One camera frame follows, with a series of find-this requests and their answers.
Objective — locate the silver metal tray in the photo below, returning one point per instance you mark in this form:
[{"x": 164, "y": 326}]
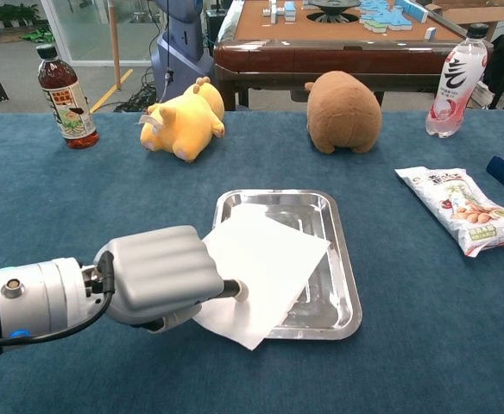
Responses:
[{"x": 334, "y": 302}]

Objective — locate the brown cardboard box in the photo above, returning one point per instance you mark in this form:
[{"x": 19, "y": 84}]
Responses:
[{"x": 472, "y": 15}]

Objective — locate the blue felt table cover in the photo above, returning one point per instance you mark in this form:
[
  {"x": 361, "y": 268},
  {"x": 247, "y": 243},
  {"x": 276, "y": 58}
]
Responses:
[{"x": 105, "y": 388}]

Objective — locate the long blue mahjong tile row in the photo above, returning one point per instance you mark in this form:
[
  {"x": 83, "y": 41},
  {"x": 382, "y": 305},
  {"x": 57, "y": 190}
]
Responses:
[{"x": 413, "y": 9}]

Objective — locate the brown capybara plush toy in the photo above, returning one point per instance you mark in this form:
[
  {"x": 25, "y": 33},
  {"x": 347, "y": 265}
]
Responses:
[{"x": 342, "y": 116}]

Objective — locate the white paper towel sheet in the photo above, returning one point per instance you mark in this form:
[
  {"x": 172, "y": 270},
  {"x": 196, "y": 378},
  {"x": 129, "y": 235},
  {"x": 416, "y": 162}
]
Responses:
[{"x": 269, "y": 259}]

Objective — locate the stacked blue mahjong tiles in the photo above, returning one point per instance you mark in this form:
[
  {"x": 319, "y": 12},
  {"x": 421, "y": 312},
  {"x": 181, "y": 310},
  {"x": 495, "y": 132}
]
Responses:
[{"x": 278, "y": 10}]

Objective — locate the green potted plants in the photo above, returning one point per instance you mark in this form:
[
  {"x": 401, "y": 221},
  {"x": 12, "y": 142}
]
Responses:
[{"x": 6, "y": 15}]

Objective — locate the brown tea bottle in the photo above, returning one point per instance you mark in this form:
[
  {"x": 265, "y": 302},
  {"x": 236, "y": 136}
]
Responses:
[{"x": 68, "y": 112}]

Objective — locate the thin wooden pole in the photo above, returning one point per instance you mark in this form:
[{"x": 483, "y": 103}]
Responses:
[{"x": 115, "y": 52}]

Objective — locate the yellow plush toy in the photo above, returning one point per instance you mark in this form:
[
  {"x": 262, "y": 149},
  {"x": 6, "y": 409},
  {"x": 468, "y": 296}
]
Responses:
[{"x": 187, "y": 125}]

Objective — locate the black mahjong table hub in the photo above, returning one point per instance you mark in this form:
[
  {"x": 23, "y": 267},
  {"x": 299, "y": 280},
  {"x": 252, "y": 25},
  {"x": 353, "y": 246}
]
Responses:
[{"x": 334, "y": 9}]

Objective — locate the blue mahjong tile heap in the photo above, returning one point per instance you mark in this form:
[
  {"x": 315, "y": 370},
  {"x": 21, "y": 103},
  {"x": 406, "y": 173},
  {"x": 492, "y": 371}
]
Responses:
[{"x": 383, "y": 19}]

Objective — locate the blue grey machine pedestal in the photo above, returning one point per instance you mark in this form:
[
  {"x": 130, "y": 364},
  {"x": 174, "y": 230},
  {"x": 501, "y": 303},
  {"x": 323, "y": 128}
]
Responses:
[{"x": 183, "y": 47}]

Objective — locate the single blue mahjong tile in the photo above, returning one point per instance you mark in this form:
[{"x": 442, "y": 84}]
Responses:
[{"x": 430, "y": 33}]

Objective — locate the white nut snack bag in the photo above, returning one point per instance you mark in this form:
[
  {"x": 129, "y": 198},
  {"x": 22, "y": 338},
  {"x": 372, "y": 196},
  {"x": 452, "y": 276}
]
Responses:
[{"x": 463, "y": 211}]

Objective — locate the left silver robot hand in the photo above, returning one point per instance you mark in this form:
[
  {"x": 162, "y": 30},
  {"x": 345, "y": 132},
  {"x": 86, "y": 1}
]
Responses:
[{"x": 161, "y": 271}]

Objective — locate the clear pink-label water bottle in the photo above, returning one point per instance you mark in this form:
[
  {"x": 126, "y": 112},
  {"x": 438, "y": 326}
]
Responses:
[{"x": 450, "y": 95}]

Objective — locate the brown wooden mahjong table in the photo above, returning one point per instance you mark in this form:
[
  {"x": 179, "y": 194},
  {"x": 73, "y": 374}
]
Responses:
[{"x": 321, "y": 56}]

